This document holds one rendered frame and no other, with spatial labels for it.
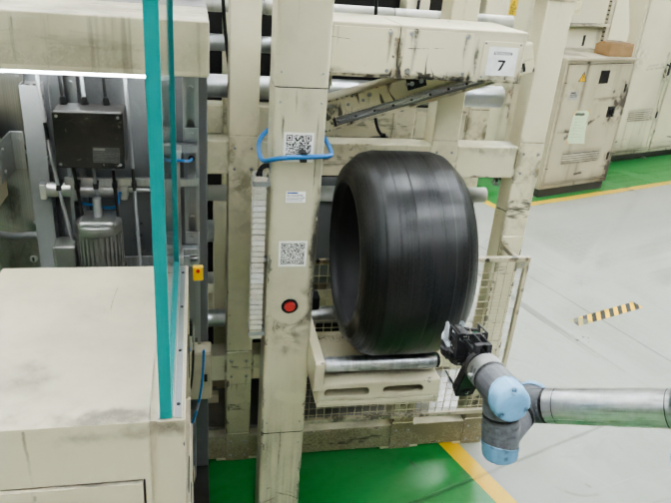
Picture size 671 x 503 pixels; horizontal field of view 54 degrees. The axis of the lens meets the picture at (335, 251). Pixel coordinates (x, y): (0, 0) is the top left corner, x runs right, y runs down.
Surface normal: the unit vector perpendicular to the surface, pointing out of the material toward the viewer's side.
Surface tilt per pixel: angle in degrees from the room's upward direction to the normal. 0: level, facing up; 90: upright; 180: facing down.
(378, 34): 90
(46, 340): 0
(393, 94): 90
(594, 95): 90
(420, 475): 0
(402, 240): 59
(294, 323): 90
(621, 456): 0
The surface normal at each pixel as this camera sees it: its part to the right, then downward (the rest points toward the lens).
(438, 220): 0.19, -0.26
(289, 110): 0.18, 0.43
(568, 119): 0.49, 0.40
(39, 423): 0.07, -0.90
